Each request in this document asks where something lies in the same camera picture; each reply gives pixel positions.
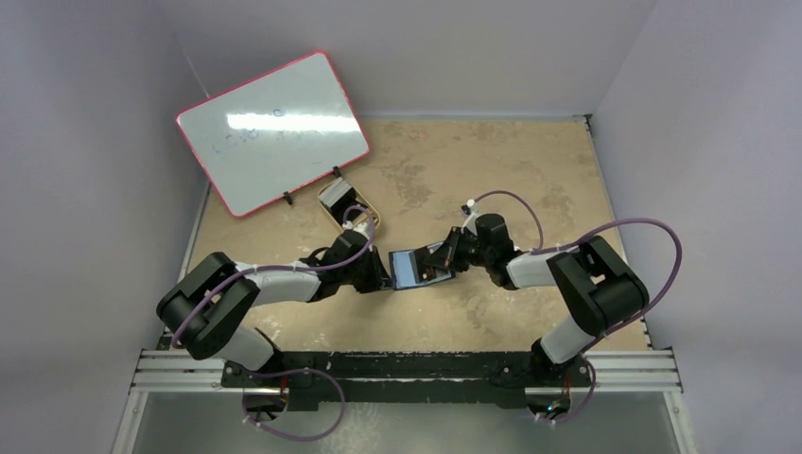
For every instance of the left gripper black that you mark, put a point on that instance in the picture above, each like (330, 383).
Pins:
(375, 282)

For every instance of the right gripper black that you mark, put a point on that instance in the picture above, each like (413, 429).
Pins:
(446, 252)

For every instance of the blue leather card holder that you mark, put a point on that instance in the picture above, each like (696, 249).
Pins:
(408, 269)

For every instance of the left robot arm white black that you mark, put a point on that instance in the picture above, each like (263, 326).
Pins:
(205, 311)

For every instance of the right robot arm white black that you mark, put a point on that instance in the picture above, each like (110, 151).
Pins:
(597, 286)

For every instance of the beige oval card tray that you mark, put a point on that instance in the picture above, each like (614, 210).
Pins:
(357, 208)

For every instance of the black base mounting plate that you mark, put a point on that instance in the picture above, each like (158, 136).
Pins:
(506, 379)

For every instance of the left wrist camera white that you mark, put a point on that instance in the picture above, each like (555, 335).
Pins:
(364, 227)

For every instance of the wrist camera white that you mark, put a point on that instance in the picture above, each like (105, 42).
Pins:
(470, 214)
(364, 227)

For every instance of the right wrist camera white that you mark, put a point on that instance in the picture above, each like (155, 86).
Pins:
(470, 214)

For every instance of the whiteboard with pink frame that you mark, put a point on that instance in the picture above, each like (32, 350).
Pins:
(272, 135)

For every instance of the aluminium rail frame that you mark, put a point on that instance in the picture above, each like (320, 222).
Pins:
(616, 372)

